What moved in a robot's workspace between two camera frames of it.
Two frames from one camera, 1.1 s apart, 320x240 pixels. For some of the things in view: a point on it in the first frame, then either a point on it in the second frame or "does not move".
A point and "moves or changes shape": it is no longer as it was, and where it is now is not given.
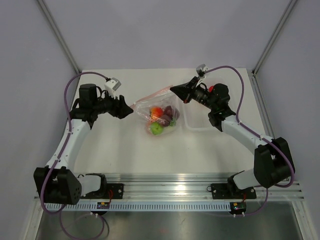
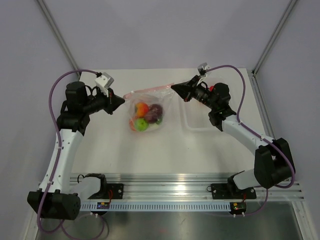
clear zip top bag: (160, 111) moves or changes shape
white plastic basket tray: (194, 115) does not move
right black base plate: (222, 191) does not move
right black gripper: (185, 91) does not move
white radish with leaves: (172, 122) → (159, 119)
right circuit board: (237, 207) does not move
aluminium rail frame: (192, 187) does not move
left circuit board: (103, 205) does not move
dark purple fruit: (168, 110) → (151, 117)
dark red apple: (164, 120) → (156, 108)
